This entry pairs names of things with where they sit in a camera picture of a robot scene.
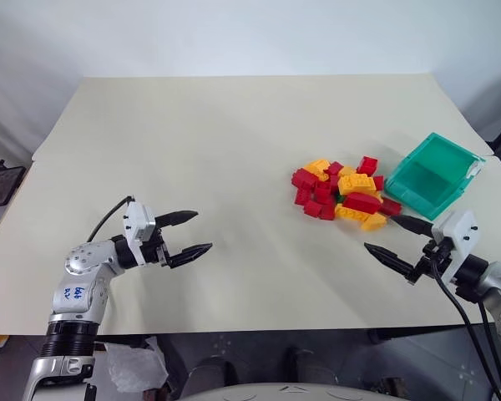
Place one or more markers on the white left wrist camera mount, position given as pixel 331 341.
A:
pixel 138 221

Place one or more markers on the crumpled clear plastic bag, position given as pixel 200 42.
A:
pixel 135 365

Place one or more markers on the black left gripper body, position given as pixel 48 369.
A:
pixel 156 252

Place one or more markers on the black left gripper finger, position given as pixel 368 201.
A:
pixel 194 252
pixel 179 217

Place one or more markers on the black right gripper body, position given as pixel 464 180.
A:
pixel 430 259

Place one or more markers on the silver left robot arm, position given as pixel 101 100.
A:
pixel 77 288

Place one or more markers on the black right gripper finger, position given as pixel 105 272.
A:
pixel 388 255
pixel 413 224

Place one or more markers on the red plastic toy brick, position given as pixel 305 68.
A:
pixel 362 202

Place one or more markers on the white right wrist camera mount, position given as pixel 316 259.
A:
pixel 459 238

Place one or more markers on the white robot torso cover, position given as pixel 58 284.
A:
pixel 284 392

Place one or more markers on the green plastic building brick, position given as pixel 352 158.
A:
pixel 339 198

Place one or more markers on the black mesh chair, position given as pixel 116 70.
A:
pixel 0 186

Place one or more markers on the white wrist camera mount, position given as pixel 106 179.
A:
pixel 138 221
pixel 459 238

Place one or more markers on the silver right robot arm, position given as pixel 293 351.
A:
pixel 499 284

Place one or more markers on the small red building block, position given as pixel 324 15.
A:
pixel 327 212
pixel 378 183
pixel 334 168
pixel 333 183
pixel 322 190

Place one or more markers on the green plastic bin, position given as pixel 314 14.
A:
pixel 432 175

